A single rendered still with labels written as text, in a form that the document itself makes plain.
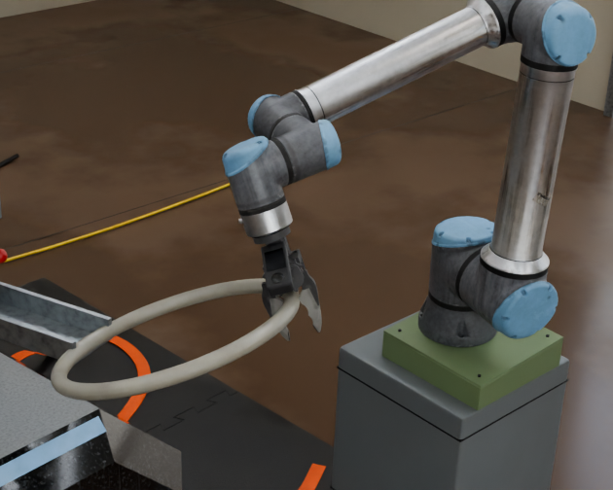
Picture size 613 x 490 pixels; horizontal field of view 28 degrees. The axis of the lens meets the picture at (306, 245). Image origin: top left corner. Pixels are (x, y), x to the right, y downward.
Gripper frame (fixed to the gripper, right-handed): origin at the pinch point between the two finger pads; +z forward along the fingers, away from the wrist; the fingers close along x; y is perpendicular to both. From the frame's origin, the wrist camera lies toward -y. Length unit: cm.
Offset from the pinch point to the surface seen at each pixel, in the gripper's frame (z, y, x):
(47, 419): 13, 28, 63
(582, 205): 95, 354, -100
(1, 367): 4, 48, 76
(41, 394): 10, 37, 66
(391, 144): 53, 420, -21
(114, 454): 25, 29, 52
